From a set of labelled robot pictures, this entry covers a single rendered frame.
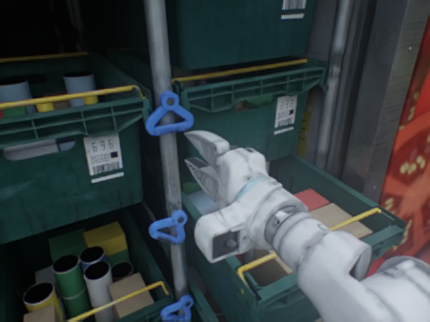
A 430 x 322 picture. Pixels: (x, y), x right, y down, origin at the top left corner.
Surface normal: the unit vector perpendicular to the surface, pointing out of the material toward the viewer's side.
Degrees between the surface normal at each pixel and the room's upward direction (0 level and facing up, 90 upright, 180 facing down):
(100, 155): 94
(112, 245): 90
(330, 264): 36
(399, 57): 90
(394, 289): 1
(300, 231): 26
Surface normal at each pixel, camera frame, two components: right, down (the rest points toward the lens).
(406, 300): 0.17, -0.70
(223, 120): 0.49, 0.46
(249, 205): -0.43, -0.66
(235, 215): -0.19, -0.82
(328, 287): -0.93, -0.16
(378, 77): -0.88, 0.24
